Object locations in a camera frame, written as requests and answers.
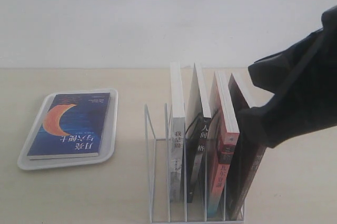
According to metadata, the blue moon cover book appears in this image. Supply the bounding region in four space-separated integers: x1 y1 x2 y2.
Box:
27 92 111 160

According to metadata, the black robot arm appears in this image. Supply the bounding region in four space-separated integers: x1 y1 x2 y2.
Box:
237 7 336 148

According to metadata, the black spine book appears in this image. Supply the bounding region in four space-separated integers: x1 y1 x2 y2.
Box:
185 63 212 203

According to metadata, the grey white spine book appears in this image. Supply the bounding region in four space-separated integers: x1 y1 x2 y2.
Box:
170 62 185 203

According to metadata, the red and teal book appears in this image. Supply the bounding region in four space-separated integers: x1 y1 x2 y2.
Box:
207 70 240 218

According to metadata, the dark brown gold-print book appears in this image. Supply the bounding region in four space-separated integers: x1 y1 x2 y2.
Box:
226 73 266 221

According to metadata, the white rectangular tray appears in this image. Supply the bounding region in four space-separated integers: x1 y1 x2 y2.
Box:
17 88 118 170

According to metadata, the white wire book rack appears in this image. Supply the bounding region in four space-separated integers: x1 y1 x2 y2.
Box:
144 105 246 223

